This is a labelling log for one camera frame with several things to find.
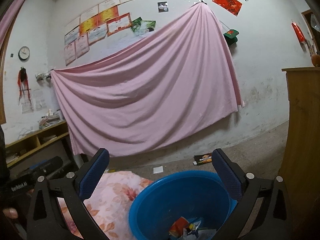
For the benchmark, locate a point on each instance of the person's left hand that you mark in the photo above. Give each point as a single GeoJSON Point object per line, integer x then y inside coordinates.
{"type": "Point", "coordinates": [10, 213]}

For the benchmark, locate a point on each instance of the green photo print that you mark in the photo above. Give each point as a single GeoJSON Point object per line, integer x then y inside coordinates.
{"type": "Point", "coordinates": [147, 27]}
{"type": "Point", "coordinates": [136, 24]}

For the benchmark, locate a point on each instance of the red hanging packet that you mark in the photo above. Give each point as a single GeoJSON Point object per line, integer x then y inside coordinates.
{"type": "Point", "coordinates": [298, 31]}

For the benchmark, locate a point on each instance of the round wall clock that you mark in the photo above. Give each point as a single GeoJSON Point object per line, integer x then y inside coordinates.
{"type": "Point", "coordinates": [24, 53]}

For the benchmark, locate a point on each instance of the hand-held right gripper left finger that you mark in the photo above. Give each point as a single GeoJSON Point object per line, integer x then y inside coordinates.
{"type": "Point", "coordinates": [95, 175]}

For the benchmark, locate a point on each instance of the blue plastic basin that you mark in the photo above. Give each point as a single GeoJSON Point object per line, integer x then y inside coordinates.
{"type": "Point", "coordinates": [162, 200]}

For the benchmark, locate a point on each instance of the group of wall certificates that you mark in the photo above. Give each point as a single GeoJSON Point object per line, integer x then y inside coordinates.
{"type": "Point", "coordinates": [100, 22]}

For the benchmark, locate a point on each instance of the pile of papers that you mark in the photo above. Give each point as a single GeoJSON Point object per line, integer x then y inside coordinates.
{"type": "Point", "coordinates": [15, 157]}
{"type": "Point", "coordinates": [48, 138]}

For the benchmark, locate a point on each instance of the red paper poster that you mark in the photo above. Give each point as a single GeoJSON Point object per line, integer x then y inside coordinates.
{"type": "Point", "coordinates": [227, 2]}

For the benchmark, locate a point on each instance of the white paper scrap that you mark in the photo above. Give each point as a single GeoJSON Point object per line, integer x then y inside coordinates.
{"type": "Point", "coordinates": [158, 169]}

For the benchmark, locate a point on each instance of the stack of books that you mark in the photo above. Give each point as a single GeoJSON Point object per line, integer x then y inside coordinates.
{"type": "Point", "coordinates": [50, 120]}

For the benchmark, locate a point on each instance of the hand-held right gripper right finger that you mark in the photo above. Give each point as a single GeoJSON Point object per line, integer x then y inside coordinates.
{"type": "Point", "coordinates": [227, 177]}

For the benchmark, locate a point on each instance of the wooden cabinet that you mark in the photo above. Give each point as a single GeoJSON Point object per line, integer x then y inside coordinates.
{"type": "Point", "coordinates": [302, 130]}

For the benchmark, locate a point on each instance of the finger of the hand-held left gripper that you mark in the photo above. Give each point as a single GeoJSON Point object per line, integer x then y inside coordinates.
{"type": "Point", "coordinates": [47, 165]}

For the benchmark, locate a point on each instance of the black orange snack packet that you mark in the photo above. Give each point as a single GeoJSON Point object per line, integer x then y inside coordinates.
{"type": "Point", "coordinates": [203, 159]}

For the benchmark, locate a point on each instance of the floral bedspread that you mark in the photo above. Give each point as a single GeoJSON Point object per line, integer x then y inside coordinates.
{"type": "Point", "coordinates": [112, 200]}

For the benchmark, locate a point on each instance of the pink hanging sheet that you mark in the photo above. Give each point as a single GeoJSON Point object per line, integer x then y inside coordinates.
{"type": "Point", "coordinates": [150, 92]}

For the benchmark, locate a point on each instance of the pink curtain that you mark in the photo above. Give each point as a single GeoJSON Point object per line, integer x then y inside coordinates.
{"type": "Point", "coordinates": [12, 12]}

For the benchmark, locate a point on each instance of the paper wall calendar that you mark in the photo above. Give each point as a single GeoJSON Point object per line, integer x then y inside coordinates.
{"type": "Point", "coordinates": [27, 105]}
{"type": "Point", "coordinates": [39, 100]}

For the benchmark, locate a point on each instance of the small black white photo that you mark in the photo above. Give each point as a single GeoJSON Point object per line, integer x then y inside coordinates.
{"type": "Point", "coordinates": [162, 7]}

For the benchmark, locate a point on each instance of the green cap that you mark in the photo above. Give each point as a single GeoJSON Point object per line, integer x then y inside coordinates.
{"type": "Point", "coordinates": [231, 36]}

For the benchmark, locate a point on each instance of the metal wall rack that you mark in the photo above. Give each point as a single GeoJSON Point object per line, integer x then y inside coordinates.
{"type": "Point", "coordinates": [43, 76]}

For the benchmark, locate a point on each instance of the orange fruit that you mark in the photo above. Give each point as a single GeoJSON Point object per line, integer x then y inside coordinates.
{"type": "Point", "coordinates": [315, 60]}

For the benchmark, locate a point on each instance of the wooden shelf desk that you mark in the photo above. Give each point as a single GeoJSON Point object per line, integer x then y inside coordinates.
{"type": "Point", "coordinates": [50, 130]}

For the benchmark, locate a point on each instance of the red hanging ribbon bundle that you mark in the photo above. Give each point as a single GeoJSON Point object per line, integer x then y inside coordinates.
{"type": "Point", "coordinates": [23, 80]}

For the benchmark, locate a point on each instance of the red pouch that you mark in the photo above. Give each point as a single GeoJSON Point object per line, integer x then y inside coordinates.
{"type": "Point", "coordinates": [178, 226]}

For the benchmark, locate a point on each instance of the wooden door frame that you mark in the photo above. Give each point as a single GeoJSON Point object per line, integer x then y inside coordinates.
{"type": "Point", "coordinates": [306, 22]}

